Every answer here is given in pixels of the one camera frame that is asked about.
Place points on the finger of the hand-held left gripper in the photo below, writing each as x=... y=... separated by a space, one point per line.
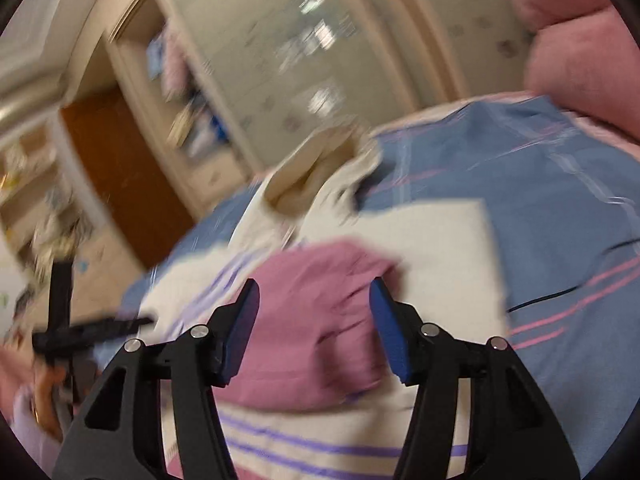
x=100 y=329
x=61 y=295

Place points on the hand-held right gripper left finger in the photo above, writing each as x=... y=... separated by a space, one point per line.
x=240 y=332

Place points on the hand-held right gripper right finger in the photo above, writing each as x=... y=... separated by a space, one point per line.
x=387 y=332

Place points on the pink garment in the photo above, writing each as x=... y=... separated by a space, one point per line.
x=320 y=320

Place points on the person's left forearm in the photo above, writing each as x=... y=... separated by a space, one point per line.
x=30 y=435

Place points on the pink hanging clothes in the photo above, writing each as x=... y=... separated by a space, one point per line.
x=175 y=65

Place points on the cluttered white shelf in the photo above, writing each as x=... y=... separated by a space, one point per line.
x=45 y=210

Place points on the white purple-striped blanket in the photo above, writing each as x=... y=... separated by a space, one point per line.
x=440 y=250

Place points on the brown wooden door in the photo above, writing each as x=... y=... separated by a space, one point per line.
x=125 y=170

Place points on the beige cloth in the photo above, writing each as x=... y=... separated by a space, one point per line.
x=300 y=170

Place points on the blue striped bed sheet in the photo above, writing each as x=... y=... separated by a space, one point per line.
x=500 y=170

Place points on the cream wardrobe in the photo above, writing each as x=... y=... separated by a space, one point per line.
x=280 y=60

